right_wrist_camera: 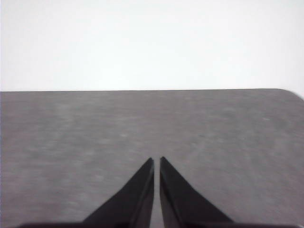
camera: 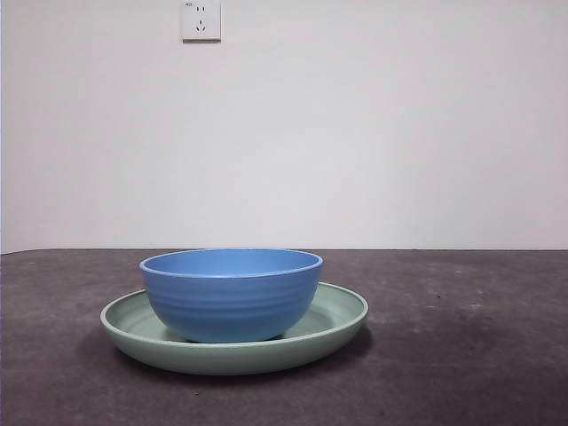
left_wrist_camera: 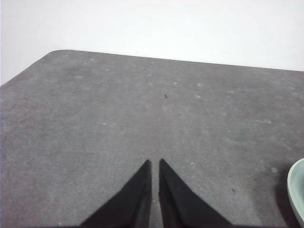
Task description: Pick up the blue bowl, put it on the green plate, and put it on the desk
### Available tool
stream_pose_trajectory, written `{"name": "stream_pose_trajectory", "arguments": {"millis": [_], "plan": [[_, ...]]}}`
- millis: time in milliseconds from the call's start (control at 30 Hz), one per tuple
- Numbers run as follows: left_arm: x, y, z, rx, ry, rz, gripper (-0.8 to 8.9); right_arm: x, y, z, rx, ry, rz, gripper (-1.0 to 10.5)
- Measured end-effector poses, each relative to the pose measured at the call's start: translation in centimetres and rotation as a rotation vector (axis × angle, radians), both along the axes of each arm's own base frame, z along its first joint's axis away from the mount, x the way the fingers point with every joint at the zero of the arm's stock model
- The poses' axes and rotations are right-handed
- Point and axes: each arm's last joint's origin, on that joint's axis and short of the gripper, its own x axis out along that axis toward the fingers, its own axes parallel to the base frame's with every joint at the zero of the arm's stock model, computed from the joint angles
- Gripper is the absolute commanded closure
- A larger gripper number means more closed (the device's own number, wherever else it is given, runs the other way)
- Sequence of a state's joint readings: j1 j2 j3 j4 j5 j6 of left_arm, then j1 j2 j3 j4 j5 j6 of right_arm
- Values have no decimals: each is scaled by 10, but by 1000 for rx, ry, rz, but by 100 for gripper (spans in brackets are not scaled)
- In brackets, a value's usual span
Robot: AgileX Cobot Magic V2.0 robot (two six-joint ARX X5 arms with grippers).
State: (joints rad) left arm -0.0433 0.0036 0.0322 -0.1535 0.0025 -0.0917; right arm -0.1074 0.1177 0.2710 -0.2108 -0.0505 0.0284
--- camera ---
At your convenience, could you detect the white wall socket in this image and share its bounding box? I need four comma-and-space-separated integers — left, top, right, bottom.
181, 0, 222, 44

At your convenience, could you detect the pale green plate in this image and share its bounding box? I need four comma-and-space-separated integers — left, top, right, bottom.
99, 281, 370, 377

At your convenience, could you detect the blue ribbed bowl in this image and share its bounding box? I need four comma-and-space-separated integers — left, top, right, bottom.
138, 247, 324, 343

